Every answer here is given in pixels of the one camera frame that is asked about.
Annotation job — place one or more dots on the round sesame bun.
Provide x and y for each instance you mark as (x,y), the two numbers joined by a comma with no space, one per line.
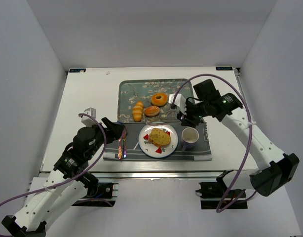
(152,111)

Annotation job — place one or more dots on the iridescent table knife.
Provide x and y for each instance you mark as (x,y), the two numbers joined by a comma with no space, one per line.
(120,148)
(124,148)

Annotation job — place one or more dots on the brown bread slice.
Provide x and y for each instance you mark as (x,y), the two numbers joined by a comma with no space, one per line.
(159,138)

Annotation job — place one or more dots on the striped orange croissant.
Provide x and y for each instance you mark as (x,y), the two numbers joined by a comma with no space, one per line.
(137,111)

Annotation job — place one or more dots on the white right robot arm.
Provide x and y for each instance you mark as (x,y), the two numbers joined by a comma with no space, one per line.
(275,167)

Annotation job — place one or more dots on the metal serving tongs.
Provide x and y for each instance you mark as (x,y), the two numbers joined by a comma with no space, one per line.
(157,119)

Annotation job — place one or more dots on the floral grey serving tray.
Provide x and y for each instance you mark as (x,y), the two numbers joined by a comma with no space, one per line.
(132,91)

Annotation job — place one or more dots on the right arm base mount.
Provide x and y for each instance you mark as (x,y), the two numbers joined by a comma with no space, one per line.
(212,186)

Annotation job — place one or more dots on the watermelon pattern white plate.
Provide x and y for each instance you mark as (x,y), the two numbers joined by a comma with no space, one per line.
(150,149)

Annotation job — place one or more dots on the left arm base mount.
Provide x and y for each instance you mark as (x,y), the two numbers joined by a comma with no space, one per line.
(99,194)

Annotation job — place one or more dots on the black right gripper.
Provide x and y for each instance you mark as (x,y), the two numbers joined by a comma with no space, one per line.
(189,118)

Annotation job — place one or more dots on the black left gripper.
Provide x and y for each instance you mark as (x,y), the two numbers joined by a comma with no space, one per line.
(116,131)

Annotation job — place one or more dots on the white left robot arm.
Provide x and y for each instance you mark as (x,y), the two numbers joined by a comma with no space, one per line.
(68,182)

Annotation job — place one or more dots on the blue table label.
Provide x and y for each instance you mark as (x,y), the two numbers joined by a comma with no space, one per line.
(80,70)
(224,68)

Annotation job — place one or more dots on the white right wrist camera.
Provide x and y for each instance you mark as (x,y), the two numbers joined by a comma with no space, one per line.
(177,102)

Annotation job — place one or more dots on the right blue table label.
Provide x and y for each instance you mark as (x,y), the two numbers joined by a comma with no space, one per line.
(224,68)

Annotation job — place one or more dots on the left blue table label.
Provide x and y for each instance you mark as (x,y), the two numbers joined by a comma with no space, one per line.
(80,70)

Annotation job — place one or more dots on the grey striped placemat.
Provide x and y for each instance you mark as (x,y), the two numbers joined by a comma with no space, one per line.
(200,152)

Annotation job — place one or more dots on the orange ring donut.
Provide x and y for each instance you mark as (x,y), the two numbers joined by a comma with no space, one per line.
(159,99)

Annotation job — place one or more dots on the purple ceramic mug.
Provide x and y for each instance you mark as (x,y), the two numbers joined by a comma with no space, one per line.
(189,138)

